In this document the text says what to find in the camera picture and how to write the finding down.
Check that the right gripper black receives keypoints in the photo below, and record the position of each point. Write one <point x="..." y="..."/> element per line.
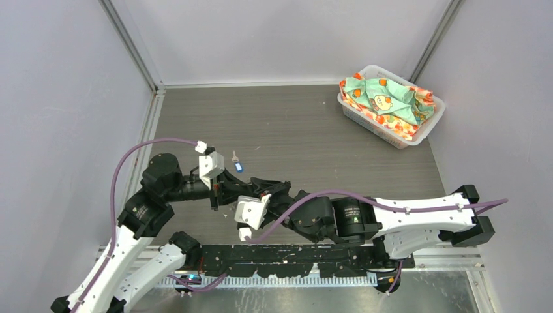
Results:
<point x="273" y="187"/>

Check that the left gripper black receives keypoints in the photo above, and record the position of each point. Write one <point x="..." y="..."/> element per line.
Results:
<point x="229" y="190"/>

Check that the blue capped key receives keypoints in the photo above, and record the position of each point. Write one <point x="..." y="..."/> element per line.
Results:
<point x="237" y="163"/>

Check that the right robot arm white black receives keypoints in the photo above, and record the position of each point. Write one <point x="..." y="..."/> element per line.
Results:
<point x="396" y="228"/>

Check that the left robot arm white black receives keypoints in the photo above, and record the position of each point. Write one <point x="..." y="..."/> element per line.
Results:
<point x="111" y="286"/>

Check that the colourful printed cloth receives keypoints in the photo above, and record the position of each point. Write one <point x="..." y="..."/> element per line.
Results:
<point x="399" y="108"/>

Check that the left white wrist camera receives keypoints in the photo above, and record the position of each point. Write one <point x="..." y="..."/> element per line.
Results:
<point x="210" y="166"/>

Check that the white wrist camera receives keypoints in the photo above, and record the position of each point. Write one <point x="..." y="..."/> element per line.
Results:
<point x="210" y="166"/>
<point x="251" y="210"/>

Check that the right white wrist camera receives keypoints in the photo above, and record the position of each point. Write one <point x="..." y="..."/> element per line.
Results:
<point x="251" y="210"/>

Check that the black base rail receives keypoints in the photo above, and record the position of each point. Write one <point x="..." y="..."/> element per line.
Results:
<point x="287" y="261"/>

